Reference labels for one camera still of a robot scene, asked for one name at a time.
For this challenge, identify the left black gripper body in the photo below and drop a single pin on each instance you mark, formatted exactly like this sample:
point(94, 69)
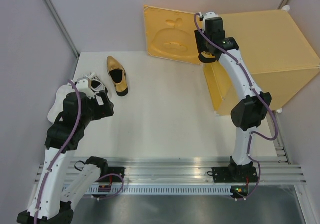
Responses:
point(95, 111)

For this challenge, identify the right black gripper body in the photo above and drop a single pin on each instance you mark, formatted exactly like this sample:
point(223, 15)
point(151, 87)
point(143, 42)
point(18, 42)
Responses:
point(201, 45)

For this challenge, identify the black white sneaker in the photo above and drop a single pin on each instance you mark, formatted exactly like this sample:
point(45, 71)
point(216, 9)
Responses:
point(96, 82)

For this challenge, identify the gold loafer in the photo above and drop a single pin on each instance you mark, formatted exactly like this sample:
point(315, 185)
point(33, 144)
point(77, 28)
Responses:
point(118, 75)

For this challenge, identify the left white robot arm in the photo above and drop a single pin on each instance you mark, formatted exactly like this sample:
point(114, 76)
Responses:
point(52, 203)

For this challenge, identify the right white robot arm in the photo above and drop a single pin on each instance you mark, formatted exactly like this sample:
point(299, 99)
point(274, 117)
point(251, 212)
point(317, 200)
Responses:
point(247, 115)

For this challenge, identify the yellow plastic shoe cabinet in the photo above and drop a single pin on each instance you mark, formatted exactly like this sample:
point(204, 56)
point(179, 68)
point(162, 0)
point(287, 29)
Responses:
point(275, 51)

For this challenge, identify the white sneaker sole up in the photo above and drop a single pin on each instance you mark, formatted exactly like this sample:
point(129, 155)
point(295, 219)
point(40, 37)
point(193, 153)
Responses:
point(57, 107)

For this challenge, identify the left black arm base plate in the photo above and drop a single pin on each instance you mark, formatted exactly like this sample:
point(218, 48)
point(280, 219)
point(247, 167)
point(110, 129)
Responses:
point(115, 170)

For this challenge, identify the white slotted cable duct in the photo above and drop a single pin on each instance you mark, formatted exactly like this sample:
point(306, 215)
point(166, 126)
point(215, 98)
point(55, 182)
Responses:
point(130, 189)

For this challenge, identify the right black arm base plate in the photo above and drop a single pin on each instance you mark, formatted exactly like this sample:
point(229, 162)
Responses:
point(222, 174)

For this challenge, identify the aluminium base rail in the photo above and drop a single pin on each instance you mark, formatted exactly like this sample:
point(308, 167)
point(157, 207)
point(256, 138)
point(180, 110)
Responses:
point(159, 147)

